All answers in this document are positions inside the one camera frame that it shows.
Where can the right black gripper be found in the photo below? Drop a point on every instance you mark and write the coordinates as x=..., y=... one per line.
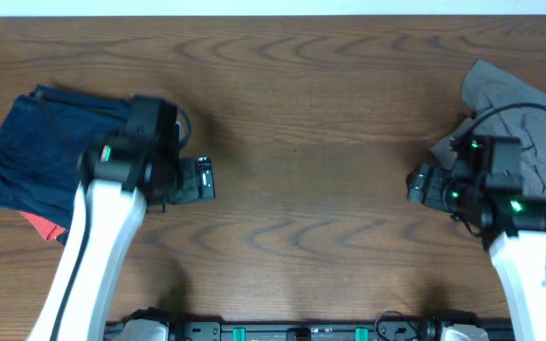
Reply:
x=442, y=176

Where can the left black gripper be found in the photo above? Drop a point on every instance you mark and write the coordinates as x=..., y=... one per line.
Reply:
x=189, y=189

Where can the navy blue shorts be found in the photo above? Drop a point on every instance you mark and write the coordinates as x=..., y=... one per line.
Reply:
x=74, y=119

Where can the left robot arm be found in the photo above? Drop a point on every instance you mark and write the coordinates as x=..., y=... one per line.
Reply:
x=121, y=177

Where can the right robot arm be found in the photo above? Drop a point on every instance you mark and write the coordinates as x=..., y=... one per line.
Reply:
x=511, y=226

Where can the grey shorts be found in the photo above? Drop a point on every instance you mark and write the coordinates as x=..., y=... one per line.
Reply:
x=486, y=88

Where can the folded navy shorts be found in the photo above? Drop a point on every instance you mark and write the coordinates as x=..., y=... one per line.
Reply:
x=40, y=180

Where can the folded red garment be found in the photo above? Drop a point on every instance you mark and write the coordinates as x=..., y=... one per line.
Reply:
x=46, y=229

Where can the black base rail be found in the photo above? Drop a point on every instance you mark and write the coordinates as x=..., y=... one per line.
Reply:
x=154, y=324

